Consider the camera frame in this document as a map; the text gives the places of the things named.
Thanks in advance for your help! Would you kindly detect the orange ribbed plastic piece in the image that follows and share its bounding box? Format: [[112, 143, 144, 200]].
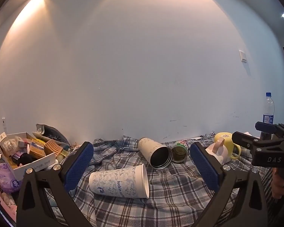
[[44, 139, 62, 157]]

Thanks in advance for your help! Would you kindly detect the person's right hand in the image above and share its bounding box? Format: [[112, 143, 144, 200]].
[[272, 167, 284, 199]]

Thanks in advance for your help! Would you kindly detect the grey printed bag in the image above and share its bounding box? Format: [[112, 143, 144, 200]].
[[35, 123, 71, 147]]

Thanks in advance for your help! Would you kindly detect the yellow mug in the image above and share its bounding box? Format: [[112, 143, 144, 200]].
[[214, 132, 242, 162]]

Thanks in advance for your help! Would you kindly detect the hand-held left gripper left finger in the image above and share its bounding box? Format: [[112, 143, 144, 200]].
[[15, 141, 94, 227]]

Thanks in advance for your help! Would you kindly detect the grey plaid cloth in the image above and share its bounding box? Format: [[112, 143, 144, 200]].
[[44, 130, 283, 227]]

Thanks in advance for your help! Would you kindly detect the patterned white paper cup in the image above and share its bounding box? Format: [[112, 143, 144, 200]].
[[89, 163, 150, 199]]

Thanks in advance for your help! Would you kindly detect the clear plastic packet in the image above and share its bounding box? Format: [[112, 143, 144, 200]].
[[0, 137, 19, 157]]

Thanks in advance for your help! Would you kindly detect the white mug with handle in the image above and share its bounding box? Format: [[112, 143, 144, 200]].
[[205, 139, 229, 165]]

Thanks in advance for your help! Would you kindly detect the clear bottle with blue label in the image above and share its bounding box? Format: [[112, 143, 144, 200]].
[[262, 92, 275, 125]]

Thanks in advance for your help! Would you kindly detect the yellow and blue carton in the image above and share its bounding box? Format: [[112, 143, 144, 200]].
[[29, 139, 47, 158]]

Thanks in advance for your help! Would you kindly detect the black cloth bundle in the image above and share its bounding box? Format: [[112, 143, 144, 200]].
[[12, 152, 34, 166]]

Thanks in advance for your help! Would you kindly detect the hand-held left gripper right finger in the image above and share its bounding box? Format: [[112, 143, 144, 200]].
[[190, 141, 268, 227]]

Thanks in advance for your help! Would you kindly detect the white cardboard box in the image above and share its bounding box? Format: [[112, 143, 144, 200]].
[[0, 132, 56, 181]]

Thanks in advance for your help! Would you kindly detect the white marbled steel tumbler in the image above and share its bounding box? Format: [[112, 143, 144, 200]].
[[138, 137, 173, 170]]

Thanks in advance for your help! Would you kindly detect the purple tissue packet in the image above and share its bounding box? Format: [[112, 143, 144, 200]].
[[0, 162, 23, 193]]

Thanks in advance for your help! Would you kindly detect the pink tray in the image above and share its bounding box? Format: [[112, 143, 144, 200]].
[[0, 173, 17, 219]]

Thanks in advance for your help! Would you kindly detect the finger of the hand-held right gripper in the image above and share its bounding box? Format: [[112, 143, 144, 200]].
[[255, 121, 279, 133], [232, 131, 260, 150]]

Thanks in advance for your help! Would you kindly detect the green printed metal cup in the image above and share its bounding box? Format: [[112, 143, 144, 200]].
[[171, 140, 189, 163]]

